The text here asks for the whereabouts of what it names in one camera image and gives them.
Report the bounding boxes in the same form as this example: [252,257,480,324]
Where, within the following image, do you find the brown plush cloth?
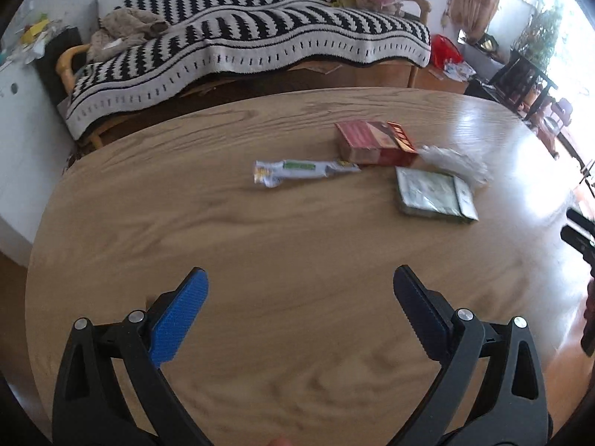
[86,7,170,63]

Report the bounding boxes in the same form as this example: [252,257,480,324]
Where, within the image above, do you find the sofa with striped blanket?
[65,0,432,140]

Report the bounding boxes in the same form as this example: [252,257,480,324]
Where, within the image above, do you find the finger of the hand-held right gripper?
[566,208,595,235]
[560,226,595,261]

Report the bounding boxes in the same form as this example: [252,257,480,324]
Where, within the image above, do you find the red plastic bag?
[430,34,464,67]

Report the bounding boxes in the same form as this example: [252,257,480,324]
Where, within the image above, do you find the wooden sofa frame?
[56,0,433,149]

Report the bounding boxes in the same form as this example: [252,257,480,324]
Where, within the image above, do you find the beige patterned curtain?
[448,0,505,42]

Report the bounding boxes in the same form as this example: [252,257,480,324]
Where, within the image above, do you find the scattered papers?
[441,59,477,81]

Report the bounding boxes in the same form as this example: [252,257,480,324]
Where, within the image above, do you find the white cabinet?
[0,60,70,268]

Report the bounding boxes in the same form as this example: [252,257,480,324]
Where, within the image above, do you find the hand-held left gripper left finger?
[51,266,213,446]

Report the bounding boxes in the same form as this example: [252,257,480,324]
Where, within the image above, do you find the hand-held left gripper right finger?
[393,264,554,446]

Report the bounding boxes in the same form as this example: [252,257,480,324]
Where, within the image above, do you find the pink child tricycle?
[530,95,575,159]

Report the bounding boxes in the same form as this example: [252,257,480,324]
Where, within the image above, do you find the black wooden chair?
[467,49,559,117]

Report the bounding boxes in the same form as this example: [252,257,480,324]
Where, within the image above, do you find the black board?
[35,27,84,105]

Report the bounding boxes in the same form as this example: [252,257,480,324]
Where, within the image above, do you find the green potted plant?
[511,2,565,70]

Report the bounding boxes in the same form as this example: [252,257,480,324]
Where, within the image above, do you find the red cardboard box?
[335,120,418,167]

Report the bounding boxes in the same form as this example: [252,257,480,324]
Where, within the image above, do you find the yellow plastic item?
[19,16,52,42]

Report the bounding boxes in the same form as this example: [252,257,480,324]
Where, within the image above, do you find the clear plastic bag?
[417,144,491,189]

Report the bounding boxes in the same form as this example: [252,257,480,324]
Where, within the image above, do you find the green silver packet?
[395,166,479,224]

